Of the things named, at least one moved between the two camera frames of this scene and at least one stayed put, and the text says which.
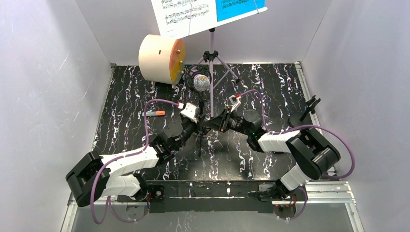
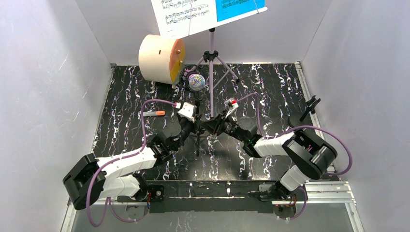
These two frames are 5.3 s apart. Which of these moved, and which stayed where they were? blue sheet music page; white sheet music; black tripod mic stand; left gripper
Moved: black tripod mic stand
Stayed: white sheet music; left gripper; blue sheet music page
